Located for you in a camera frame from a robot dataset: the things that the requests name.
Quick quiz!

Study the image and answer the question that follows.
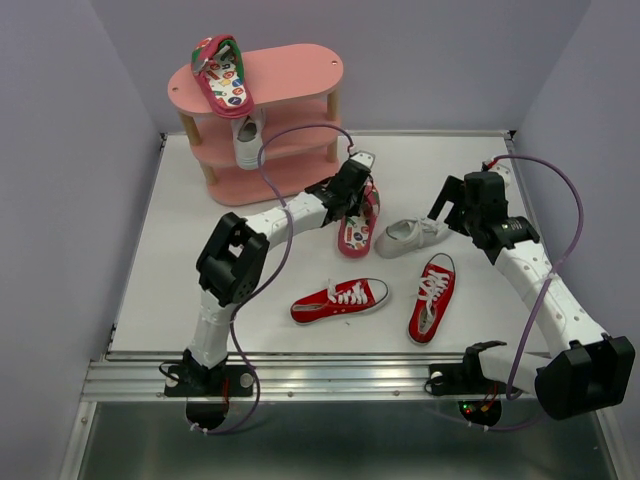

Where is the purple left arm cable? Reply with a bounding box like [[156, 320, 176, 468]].
[[187, 125, 359, 437]]

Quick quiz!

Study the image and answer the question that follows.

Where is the red sneaker centre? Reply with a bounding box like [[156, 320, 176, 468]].
[[290, 278, 390, 325]]

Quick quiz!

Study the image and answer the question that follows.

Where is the red sneaker right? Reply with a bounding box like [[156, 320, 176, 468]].
[[408, 253, 456, 345]]

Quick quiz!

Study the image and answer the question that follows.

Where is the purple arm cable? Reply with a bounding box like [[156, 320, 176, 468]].
[[424, 154, 585, 434], [187, 125, 359, 437]]

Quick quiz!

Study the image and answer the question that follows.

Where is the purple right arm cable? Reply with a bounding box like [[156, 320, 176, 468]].
[[424, 154, 585, 434]]

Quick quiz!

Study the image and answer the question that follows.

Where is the white sneaker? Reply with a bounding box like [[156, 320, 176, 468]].
[[374, 217, 449, 259], [231, 109, 266, 170]]

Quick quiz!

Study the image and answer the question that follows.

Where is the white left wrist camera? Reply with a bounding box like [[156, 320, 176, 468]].
[[348, 150, 376, 172]]

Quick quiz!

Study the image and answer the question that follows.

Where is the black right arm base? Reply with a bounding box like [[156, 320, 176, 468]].
[[423, 363, 506, 430]]

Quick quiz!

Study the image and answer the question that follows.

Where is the aluminium front mounting rail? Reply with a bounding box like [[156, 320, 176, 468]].
[[81, 353, 462, 403]]

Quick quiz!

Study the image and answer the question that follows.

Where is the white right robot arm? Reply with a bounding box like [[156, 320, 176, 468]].
[[425, 170, 635, 420]]

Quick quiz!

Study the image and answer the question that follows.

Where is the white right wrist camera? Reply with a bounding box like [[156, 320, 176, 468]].
[[482, 159, 513, 189]]

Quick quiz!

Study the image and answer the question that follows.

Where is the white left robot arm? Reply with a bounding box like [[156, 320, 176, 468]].
[[183, 152, 374, 394]]

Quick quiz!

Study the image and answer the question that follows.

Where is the pink three-tier shoe shelf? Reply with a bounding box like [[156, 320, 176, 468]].
[[167, 44, 344, 206]]

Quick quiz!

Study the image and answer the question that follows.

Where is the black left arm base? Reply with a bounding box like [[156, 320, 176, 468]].
[[158, 362, 254, 435]]

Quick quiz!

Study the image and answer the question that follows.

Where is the red sneaker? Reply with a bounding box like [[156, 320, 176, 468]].
[[408, 253, 456, 345], [290, 278, 390, 325]]

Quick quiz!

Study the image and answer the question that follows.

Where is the pink patterned sandal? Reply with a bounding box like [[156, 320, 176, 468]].
[[190, 35, 254, 119], [337, 180, 380, 259]]

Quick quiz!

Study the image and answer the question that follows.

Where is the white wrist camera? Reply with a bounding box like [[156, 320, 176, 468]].
[[482, 159, 513, 189], [348, 150, 376, 172]]

